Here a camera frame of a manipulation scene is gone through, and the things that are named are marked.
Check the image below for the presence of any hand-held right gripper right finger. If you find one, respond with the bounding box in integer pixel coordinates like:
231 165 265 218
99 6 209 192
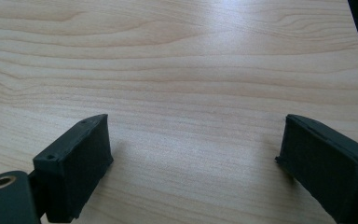
274 113 358 224

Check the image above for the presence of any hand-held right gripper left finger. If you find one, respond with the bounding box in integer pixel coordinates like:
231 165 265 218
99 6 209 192
28 113 115 224

